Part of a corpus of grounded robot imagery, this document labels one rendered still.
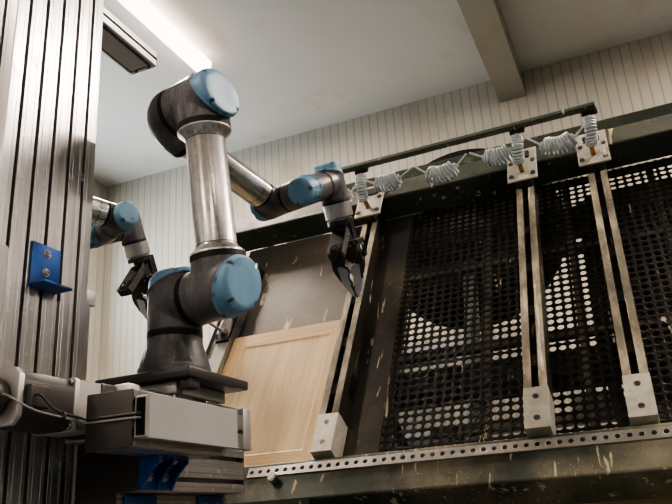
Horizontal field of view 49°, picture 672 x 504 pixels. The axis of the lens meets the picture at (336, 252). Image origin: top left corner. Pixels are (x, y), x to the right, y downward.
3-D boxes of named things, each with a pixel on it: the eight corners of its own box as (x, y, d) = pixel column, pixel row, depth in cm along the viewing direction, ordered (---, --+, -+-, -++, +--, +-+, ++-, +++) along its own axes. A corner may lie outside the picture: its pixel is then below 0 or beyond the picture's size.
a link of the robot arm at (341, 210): (344, 202, 191) (316, 208, 194) (348, 219, 191) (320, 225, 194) (353, 199, 198) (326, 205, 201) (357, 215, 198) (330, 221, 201)
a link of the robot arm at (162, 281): (177, 343, 163) (177, 285, 167) (220, 331, 155) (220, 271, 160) (133, 335, 153) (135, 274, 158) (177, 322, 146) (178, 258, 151)
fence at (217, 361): (169, 484, 214) (163, 476, 212) (252, 272, 286) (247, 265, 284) (184, 483, 213) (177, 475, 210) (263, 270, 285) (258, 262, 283)
